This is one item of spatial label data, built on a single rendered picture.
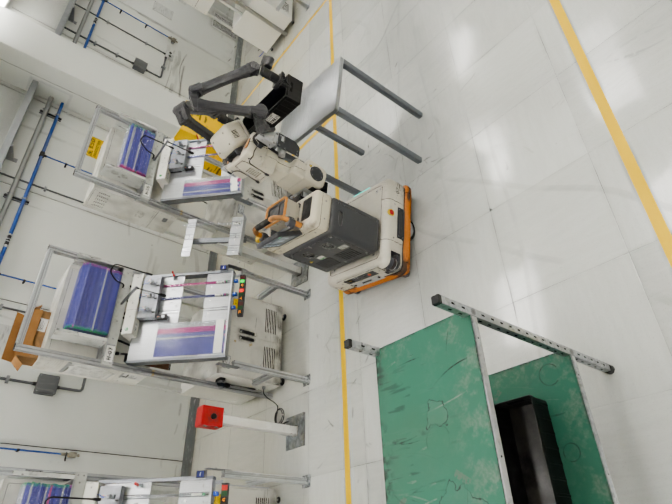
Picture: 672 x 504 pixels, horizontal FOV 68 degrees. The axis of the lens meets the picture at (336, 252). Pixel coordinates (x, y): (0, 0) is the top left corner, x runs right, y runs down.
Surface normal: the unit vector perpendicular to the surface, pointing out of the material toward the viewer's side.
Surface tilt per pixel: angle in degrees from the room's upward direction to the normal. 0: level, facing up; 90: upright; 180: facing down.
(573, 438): 0
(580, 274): 0
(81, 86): 90
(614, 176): 0
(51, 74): 90
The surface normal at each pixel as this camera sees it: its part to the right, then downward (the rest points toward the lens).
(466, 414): -0.78, -0.32
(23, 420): 0.62, -0.44
